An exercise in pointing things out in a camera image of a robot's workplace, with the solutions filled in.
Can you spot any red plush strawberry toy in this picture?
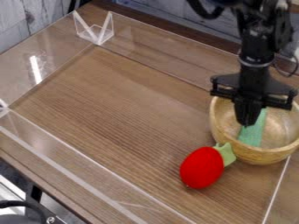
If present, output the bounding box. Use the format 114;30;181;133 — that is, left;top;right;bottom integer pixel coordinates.
180;143;236;189

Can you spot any black cable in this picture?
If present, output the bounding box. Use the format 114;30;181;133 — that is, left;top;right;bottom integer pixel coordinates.
0;199;48;224

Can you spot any clear acrylic corner bracket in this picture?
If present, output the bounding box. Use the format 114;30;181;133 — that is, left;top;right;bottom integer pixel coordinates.
72;11;114;46

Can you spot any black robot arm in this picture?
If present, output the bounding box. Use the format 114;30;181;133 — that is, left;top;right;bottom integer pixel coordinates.
186;0;297;126

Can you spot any clear acrylic tray wall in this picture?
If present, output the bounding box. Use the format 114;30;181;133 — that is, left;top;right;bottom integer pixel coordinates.
0;100;194;224

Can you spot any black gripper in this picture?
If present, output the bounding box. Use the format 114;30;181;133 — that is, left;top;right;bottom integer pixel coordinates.
209;58;297;126

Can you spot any green rectangular block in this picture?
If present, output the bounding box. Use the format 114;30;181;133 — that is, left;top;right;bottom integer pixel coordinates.
237;108;267;147

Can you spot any brown wooden bowl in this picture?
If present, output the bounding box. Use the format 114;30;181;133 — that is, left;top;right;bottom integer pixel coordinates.
209;97;299;165

